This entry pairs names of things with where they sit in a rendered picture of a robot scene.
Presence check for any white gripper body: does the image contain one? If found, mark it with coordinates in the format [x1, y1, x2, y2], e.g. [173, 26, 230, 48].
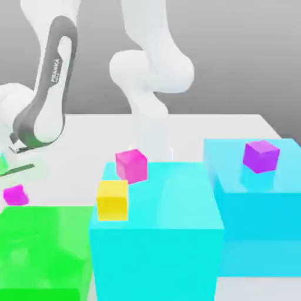
[0, 151, 48, 187]

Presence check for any small magenta cube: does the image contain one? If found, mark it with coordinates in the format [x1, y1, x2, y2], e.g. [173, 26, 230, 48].
[3, 183, 29, 206]

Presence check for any small yellow cube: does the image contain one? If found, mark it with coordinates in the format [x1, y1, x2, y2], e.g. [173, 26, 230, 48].
[96, 180, 129, 222]

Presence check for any small pink cube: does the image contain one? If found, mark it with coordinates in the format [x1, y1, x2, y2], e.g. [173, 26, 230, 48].
[115, 148, 149, 185]

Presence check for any small purple cube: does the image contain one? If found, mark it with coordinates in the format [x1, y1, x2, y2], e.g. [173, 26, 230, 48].
[242, 139, 281, 175]

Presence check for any large green box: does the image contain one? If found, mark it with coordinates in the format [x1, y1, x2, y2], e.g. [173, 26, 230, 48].
[0, 205, 95, 301]

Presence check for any large cyan box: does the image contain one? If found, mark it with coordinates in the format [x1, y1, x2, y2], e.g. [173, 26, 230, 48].
[88, 161, 225, 301]

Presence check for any large sky blue box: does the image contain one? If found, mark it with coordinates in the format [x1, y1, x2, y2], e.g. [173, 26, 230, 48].
[203, 138, 301, 277]

